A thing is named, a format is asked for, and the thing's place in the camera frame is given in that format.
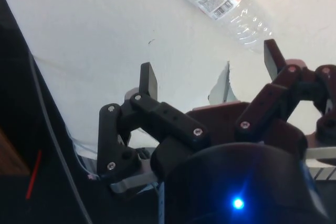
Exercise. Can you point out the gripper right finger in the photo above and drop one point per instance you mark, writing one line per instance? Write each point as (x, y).
(262, 106)

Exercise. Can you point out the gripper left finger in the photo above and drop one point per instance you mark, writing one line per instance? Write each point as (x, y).
(170, 119)

